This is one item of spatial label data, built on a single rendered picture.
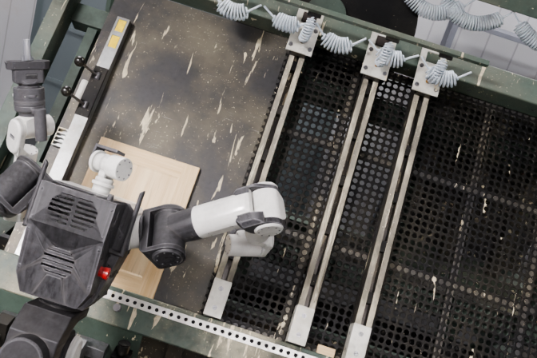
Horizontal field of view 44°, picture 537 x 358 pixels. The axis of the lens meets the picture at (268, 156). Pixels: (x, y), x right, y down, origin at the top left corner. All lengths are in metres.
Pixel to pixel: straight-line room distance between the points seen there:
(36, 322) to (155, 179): 0.79
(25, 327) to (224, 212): 0.57
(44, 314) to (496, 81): 1.78
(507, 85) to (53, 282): 1.76
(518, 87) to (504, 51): 2.33
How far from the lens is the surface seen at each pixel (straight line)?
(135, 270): 2.32
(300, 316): 2.26
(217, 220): 1.73
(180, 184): 2.37
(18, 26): 5.81
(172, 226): 1.78
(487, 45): 4.96
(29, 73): 2.05
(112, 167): 1.84
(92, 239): 1.69
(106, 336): 2.32
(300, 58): 2.50
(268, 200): 1.73
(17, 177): 1.90
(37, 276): 1.77
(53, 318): 1.81
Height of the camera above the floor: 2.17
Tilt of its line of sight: 19 degrees down
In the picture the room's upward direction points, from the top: 18 degrees clockwise
